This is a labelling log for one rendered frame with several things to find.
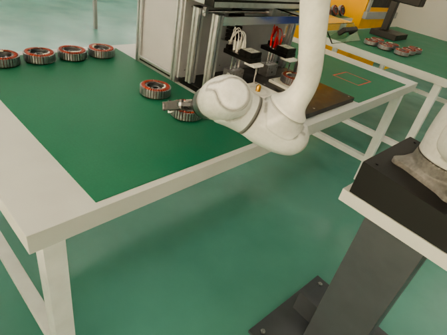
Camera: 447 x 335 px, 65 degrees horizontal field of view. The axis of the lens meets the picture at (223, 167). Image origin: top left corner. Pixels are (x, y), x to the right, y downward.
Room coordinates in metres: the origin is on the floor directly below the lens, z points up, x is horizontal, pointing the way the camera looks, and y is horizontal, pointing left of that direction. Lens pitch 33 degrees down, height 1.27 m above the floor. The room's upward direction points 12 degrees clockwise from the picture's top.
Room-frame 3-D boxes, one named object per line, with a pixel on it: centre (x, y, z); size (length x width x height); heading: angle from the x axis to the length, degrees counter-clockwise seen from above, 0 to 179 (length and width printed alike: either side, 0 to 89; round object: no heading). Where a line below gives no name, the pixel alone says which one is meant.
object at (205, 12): (1.57, -0.01, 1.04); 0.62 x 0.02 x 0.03; 141
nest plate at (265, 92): (1.37, -0.07, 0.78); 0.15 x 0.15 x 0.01; 51
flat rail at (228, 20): (1.52, -0.07, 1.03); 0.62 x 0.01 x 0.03; 141
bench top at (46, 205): (1.61, 0.04, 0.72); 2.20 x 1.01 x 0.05; 141
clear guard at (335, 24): (1.61, -0.26, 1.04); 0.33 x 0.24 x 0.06; 51
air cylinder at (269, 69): (1.65, -0.11, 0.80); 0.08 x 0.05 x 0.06; 141
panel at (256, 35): (1.62, 0.05, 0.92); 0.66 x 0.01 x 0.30; 141
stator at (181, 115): (1.08, 0.16, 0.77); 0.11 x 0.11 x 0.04
